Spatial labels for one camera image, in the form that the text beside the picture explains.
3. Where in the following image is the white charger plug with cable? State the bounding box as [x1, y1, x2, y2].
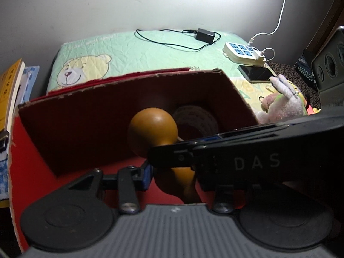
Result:
[258, 48, 277, 70]

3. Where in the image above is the grey speaker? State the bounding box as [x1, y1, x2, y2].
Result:
[311, 27, 344, 119]

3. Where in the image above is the dark patterned roll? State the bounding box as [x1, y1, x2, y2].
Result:
[172, 105, 219, 141]

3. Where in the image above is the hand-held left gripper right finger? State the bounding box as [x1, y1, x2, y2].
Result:
[212, 185, 235, 213]

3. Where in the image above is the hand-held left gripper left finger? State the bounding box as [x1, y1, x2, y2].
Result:
[61, 163, 155, 215]

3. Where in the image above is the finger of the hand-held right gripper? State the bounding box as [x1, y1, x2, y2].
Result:
[147, 143, 198, 168]
[176, 125, 278, 148]

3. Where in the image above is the pink white plush rabbit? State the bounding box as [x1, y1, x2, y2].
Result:
[254, 74, 309, 125]

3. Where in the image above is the green plush toy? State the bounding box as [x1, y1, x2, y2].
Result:
[293, 84, 321, 116]

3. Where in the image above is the brown wooden frame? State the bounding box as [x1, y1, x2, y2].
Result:
[304, 0, 344, 54]

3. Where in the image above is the brown wooden gourd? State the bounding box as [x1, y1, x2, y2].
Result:
[127, 108, 205, 204]

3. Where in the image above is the yellow book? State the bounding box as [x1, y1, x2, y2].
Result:
[0, 58, 26, 140]

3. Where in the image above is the black smartphone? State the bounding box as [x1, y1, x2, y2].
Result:
[238, 64, 276, 84]

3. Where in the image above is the stack of white papers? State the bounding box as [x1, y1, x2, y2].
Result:
[16, 66, 40, 105]

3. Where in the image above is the dark patterned cloth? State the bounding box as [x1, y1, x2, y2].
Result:
[266, 60, 321, 111]

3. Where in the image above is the white power strip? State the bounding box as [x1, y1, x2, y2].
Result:
[223, 41, 266, 66]

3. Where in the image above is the red cardboard sheet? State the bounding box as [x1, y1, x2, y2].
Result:
[48, 68, 194, 95]

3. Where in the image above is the black adapter cable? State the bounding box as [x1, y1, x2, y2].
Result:
[135, 28, 222, 52]

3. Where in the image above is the dark book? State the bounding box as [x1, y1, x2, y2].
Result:
[0, 130, 10, 151]

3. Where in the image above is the red cardboard box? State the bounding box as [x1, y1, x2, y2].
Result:
[8, 69, 261, 250]

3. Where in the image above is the long white power cable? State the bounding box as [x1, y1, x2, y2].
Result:
[248, 0, 292, 46]

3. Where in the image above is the black power adapter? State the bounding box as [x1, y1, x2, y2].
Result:
[195, 28, 217, 44]

